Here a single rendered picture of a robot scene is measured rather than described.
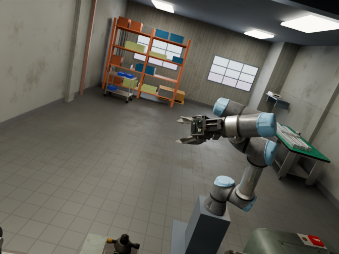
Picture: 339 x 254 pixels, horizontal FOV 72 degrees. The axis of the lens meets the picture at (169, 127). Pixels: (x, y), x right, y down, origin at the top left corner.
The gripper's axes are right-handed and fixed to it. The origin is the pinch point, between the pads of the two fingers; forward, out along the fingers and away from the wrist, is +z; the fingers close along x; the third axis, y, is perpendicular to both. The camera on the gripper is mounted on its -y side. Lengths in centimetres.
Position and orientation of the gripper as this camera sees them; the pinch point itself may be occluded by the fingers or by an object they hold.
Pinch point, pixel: (179, 131)
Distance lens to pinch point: 92.2
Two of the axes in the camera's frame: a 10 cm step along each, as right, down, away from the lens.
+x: -0.7, 9.7, -2.2
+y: -5.3, -2.3, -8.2
